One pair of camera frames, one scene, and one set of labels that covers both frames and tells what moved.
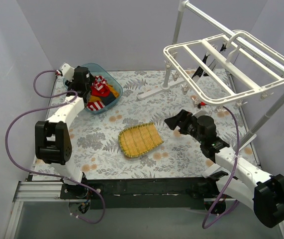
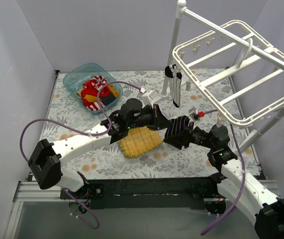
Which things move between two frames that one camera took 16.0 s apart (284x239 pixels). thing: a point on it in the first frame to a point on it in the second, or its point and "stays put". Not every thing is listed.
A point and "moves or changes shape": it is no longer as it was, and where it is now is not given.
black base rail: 144,193 stays put
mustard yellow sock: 93,98 stays put
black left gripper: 87,92 to 155,117
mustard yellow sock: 116,94 stays put
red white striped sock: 95,105 stays put
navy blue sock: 107,100 stays put
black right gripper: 181,124 to 188,135
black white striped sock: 200,71 moves or changes shape
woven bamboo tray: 138,139 stays put
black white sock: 213,65 to 174,76
